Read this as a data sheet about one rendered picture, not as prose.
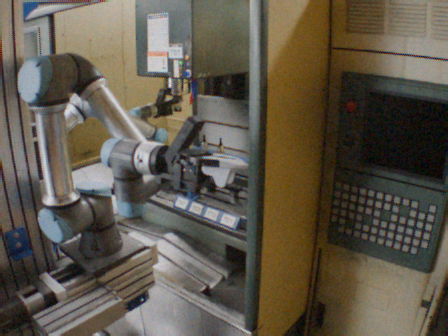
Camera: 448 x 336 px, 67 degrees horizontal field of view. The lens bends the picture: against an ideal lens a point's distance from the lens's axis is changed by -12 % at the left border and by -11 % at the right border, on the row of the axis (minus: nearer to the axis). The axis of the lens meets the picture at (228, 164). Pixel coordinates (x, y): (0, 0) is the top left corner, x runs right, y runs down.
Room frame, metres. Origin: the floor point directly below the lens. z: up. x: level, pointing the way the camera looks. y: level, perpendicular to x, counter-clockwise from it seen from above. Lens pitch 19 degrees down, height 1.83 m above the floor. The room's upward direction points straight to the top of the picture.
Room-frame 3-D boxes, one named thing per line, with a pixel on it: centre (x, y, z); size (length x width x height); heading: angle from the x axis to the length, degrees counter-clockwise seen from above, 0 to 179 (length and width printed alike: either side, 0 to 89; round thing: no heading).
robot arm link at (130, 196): (0.88, 0.24, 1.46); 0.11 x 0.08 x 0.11; 156
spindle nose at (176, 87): (2.24, 0.30, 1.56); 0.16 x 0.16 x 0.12
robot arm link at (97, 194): (1.09, 0.43, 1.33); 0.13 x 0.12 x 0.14; 156
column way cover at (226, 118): (2.59, 0.02, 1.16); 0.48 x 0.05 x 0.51; 51
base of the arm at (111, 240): (1.09, 0.43, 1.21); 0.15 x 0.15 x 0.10
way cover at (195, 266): (1.81, 0.39, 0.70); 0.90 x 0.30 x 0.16; 51
